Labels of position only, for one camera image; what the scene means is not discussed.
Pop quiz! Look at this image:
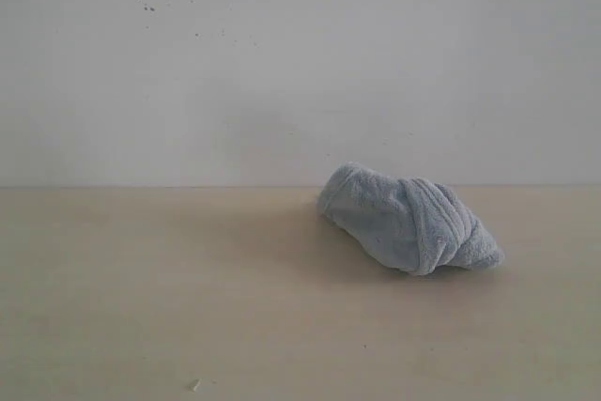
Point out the light blue terry towel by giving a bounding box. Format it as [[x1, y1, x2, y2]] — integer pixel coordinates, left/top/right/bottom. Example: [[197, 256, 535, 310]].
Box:
[[316, 162, 504, 276]]

